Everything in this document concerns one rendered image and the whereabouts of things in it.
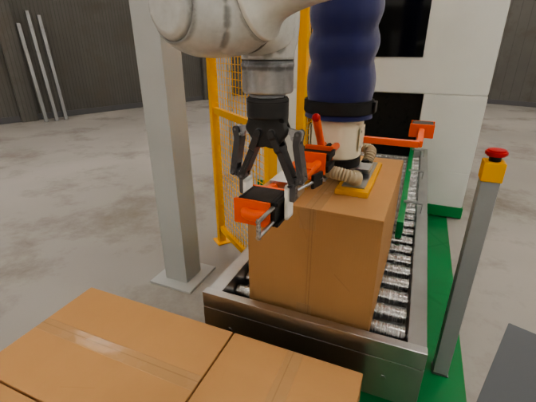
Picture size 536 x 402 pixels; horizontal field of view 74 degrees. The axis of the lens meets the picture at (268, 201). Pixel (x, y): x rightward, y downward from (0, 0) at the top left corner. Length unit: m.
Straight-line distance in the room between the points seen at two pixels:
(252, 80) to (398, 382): 0.93
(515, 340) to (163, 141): 1.67
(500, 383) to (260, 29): 0.79
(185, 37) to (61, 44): 8.65
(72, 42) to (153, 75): 7.26
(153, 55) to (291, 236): 1.21
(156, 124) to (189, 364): 1.27
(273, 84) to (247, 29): 0.17
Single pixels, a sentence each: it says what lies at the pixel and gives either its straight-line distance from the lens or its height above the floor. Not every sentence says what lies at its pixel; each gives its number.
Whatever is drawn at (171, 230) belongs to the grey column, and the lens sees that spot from 2.17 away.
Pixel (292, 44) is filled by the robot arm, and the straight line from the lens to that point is 0.62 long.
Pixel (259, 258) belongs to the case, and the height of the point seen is 0.74.
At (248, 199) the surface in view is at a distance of 0.66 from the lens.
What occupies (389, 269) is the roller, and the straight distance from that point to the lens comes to 1.54.
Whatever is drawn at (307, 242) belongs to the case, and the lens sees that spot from 1.05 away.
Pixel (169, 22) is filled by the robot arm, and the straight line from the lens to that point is 0.45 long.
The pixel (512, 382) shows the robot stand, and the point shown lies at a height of 0.75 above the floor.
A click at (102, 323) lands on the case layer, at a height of 0.54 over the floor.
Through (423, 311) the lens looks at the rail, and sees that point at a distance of 1.27.
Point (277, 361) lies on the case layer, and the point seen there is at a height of 0.54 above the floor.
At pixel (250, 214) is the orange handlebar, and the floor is 1.08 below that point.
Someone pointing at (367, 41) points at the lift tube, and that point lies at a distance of 1.13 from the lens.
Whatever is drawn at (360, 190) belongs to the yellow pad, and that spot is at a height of 0.97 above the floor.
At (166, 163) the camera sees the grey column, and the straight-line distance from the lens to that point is 2.01.
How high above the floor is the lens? 1.36
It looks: 23 degrees down
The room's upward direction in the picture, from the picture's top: straight up
